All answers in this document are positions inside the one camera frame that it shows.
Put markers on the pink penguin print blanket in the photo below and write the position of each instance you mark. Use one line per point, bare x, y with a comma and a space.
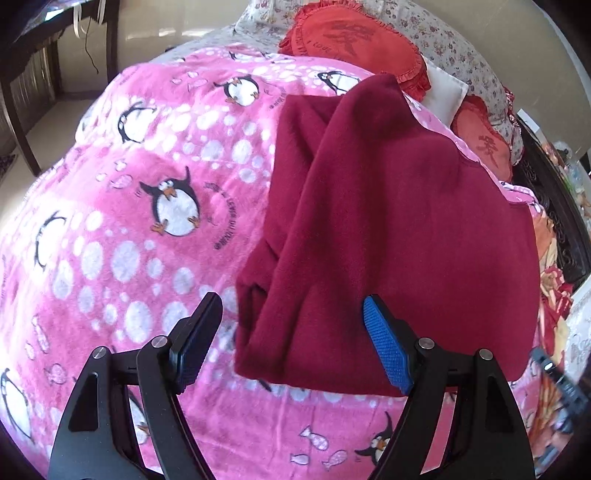
115, 230

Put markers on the red cream orange blanket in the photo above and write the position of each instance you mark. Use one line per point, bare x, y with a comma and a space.
549, 277

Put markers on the white embroidered cover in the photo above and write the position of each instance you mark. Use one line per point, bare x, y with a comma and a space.
579, 341

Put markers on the large red ruffled cushion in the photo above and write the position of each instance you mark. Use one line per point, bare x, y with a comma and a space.
355, 41

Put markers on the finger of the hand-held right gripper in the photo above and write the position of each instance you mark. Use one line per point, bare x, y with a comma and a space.
556, 385

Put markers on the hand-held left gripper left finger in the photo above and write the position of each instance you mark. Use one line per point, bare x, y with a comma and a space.
194, 355

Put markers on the dark wooden table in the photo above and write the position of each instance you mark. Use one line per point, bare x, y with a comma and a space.
18, 106

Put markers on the maroon fleece sweater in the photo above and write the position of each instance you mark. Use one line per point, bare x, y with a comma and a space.
392, 207

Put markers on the small red cushion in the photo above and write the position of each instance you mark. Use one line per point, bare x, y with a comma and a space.
485, 138

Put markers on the floral pillow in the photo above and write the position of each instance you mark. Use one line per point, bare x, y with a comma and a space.
452, 41

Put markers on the dark carved wooden headboard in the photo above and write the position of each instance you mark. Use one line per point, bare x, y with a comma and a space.
563, 230

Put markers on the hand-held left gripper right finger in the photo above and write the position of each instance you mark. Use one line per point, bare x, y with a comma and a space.
385, 344

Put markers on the white pillow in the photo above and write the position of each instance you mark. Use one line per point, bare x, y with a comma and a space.
443, 92

